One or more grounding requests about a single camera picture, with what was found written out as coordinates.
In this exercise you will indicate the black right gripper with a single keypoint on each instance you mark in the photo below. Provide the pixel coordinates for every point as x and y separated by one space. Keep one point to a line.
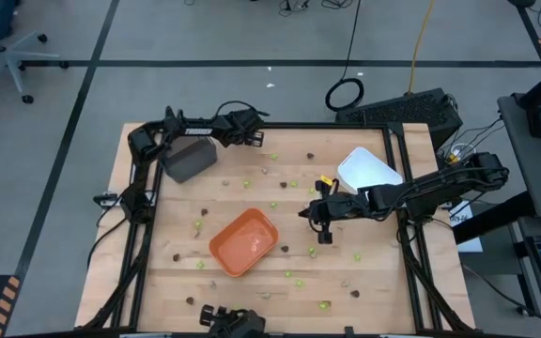
341 209

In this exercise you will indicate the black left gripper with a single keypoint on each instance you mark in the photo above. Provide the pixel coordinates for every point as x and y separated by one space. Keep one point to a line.
242 127

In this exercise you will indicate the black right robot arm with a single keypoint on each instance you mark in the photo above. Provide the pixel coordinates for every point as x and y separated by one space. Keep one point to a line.
439 188

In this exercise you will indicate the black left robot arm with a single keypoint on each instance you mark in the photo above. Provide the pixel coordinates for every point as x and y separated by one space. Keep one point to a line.
197 131

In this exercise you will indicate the yellow tag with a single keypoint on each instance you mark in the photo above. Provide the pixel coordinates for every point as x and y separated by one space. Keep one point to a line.
327 179

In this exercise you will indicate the dark grey plastic bin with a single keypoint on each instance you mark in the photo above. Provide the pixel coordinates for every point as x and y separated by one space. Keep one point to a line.
190 159

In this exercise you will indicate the white plastic bin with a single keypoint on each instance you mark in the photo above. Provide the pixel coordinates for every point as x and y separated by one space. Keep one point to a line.
366 169

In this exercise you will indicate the orange plastic bin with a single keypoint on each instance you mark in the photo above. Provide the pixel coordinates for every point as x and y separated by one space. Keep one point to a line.
244 244

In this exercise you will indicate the black device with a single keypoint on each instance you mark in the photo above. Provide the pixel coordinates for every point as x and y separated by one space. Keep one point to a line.
237 324

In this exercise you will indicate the black computer tower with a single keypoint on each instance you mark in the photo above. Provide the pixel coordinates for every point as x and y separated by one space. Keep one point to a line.
402 110

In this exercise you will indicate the white paper sheet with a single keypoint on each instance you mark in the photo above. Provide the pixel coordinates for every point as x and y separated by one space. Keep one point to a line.
460 216

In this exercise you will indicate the black desk crossbar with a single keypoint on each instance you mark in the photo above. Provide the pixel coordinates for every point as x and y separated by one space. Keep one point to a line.
491 220

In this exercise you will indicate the grey office chair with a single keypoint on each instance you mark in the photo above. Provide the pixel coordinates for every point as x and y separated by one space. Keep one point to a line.
10 58

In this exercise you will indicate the black round stand base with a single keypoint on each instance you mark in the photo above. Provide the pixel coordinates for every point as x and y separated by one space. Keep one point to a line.
521 2

